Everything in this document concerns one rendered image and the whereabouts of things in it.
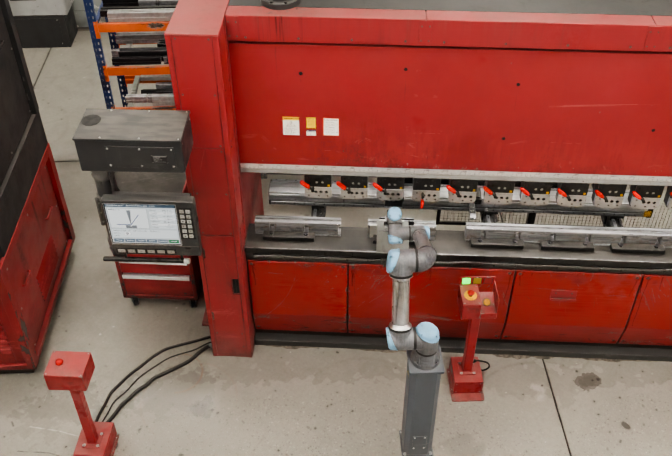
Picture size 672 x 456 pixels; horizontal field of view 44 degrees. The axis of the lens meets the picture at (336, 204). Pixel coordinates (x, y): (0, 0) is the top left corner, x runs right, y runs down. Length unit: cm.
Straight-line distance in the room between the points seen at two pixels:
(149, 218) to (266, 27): 108
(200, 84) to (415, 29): 105
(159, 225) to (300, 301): 128
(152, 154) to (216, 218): 79
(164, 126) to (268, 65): 63
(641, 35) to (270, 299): 257
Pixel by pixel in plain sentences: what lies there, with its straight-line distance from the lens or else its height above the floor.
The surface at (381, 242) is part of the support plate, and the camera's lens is 460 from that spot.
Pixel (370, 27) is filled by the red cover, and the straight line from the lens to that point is 398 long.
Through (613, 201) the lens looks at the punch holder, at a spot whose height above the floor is 122.
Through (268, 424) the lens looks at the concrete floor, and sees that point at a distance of 505.
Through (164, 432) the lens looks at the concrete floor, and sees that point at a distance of 510.
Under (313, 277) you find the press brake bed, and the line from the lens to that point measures 490.
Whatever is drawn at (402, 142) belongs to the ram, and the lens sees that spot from 436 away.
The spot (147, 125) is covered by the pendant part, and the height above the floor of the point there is 195.
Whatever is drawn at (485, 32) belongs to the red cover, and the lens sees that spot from 402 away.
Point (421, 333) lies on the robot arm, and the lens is 415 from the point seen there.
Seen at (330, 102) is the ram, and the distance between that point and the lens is 423.
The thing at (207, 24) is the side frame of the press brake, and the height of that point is 230.
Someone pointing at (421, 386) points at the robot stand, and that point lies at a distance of 439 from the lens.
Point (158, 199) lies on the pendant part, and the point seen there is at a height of 160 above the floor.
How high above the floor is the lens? 414
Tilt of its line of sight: 40 degrees down
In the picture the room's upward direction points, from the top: straight up
